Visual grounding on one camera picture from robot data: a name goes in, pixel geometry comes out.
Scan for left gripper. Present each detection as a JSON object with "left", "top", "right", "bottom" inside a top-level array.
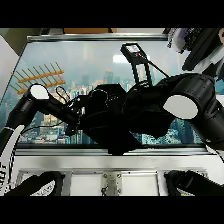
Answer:
[{"left": 64, "top": 95, "right": 90, "bottom": 136}]

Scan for black garment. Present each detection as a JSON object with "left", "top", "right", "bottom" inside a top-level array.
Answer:
[{"left": 78, "top": 83, "right": 145, "bottom": 156}]

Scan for wooden peg rack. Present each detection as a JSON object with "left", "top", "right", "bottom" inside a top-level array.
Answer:
[{"left": 9, "top": 61, "right": 65, "bottom": 95}]

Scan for black cable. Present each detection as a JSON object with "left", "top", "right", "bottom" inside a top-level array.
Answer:
[{"left": 19, "top": 119, "right": 66, "bottom": 135}]

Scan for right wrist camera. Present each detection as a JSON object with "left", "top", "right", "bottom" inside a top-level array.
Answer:
[{"left": 119, "top": 42, "right": 155, "bottom": 88}]

